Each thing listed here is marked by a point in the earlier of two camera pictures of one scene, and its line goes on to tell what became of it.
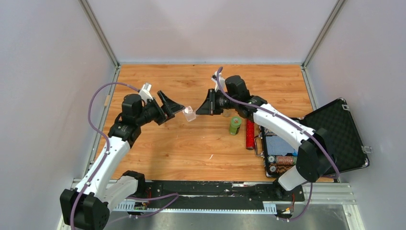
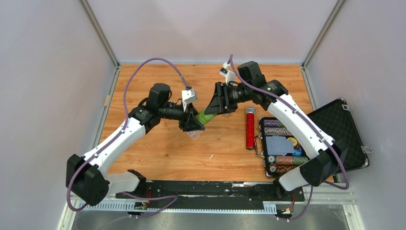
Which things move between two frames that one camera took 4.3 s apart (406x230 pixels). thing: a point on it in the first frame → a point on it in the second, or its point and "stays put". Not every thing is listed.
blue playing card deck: [276, 146] stays put
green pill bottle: [235, 125] → [203, 119]
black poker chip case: [341, 135] stays put
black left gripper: [165, 112] → [189, 122]
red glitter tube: [250, 135] stays put
